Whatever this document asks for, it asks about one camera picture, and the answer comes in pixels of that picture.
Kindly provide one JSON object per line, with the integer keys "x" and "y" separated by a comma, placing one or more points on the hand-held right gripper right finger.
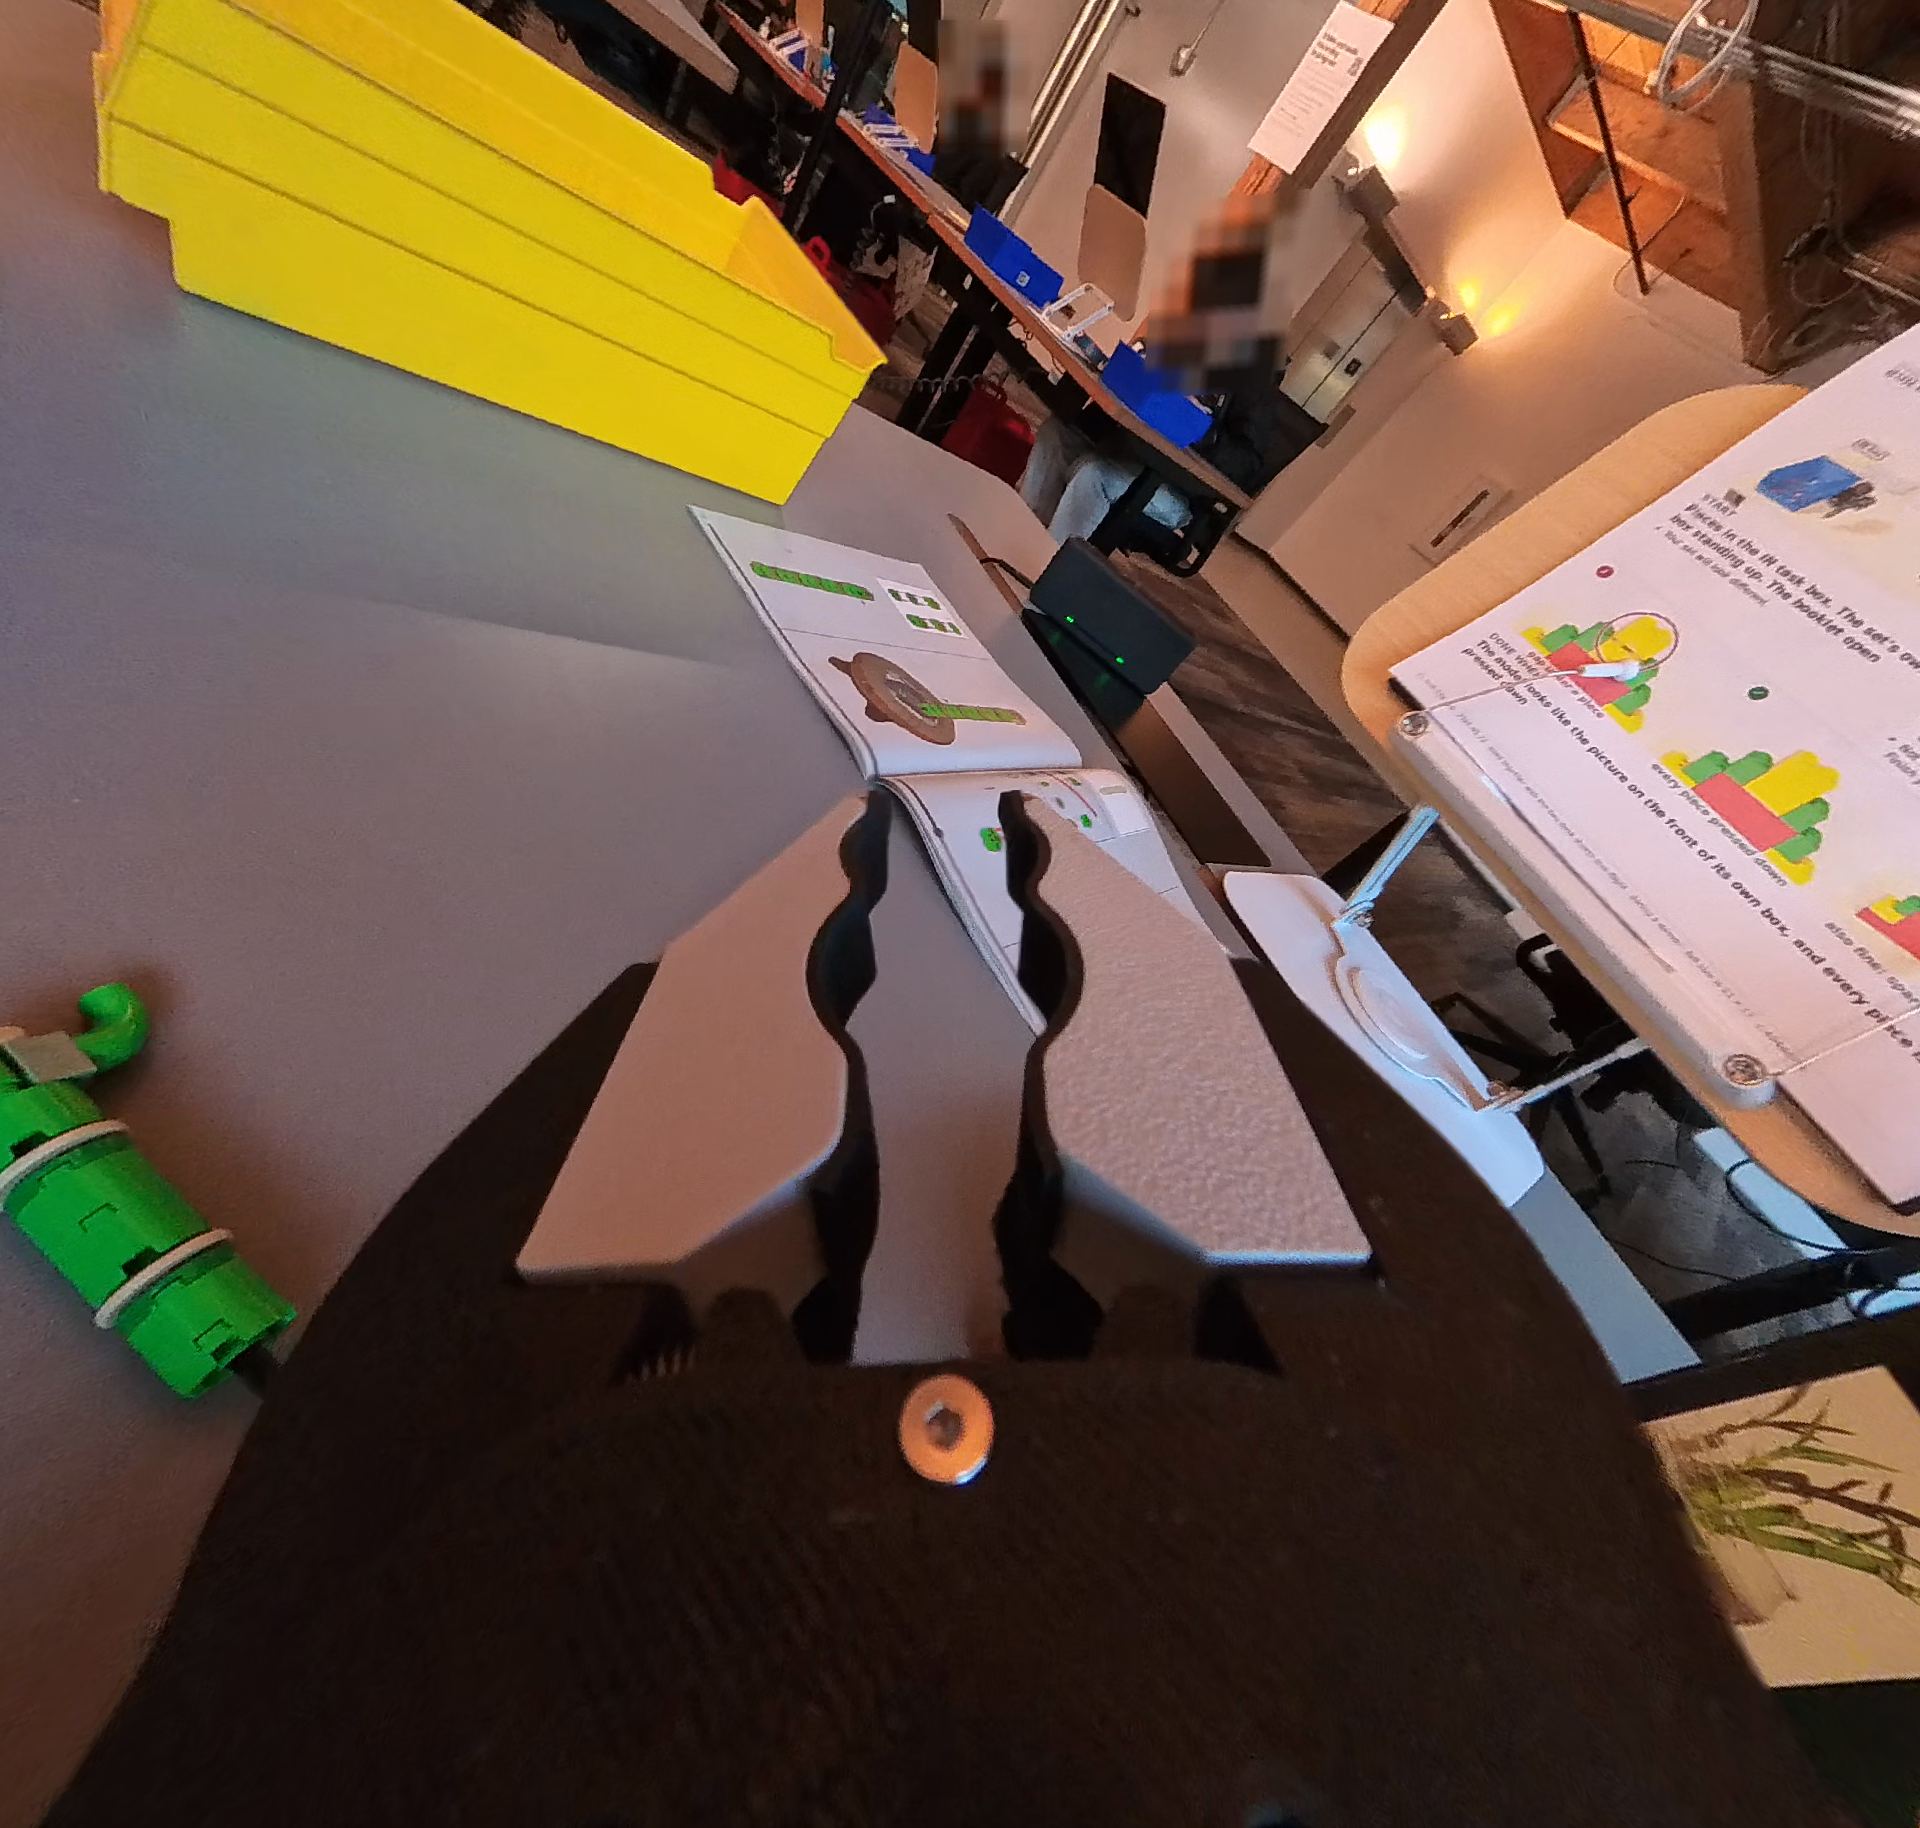
{"x": 1185, "y": 1093}

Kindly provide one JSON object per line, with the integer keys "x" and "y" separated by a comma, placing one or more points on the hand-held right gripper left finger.
{"x": 704, "y": 1108}

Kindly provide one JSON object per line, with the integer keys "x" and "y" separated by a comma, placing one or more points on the green brick bamboo stalk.
{"x": 135, "y": 1243}

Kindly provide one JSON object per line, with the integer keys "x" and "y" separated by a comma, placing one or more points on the grey desk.
{"x": 450, "y": 659}

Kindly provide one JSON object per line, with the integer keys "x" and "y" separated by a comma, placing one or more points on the black device with green lights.
{"x": 1119, "y": 606}

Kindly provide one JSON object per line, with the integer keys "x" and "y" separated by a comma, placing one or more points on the open instruction booklet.
{"x": 841, "y": 613}

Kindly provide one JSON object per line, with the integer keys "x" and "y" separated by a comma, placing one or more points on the light wooden board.
{"x": 1441, "y": 568}

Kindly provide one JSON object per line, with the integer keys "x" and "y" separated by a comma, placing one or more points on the printed instruction sheet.
{"x": 1725, "y": 689}

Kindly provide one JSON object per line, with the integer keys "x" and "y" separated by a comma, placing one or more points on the red container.
{"x": 990, "y": 432}

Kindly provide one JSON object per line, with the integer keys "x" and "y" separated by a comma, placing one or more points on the blue plastic bin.
{"x": 1155, "y": 397}
{"x": 1013, "y": 256}

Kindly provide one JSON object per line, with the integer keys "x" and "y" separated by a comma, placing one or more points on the yellow plastic bin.
{"x": 450, "y": 293}
{"x": 450, "y": 88}
{"x": 450, "y": 355}
{"x": 450, "y": 230}

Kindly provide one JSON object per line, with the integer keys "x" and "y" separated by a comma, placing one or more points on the beige chair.
{"x": 1111, "y": 247}

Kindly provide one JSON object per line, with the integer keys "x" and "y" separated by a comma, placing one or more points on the white paper sign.
{"x": 1321, "y": 80}

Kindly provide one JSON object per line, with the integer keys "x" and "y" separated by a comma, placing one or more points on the wall light fixture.
{"x": 1402, "y": 247}

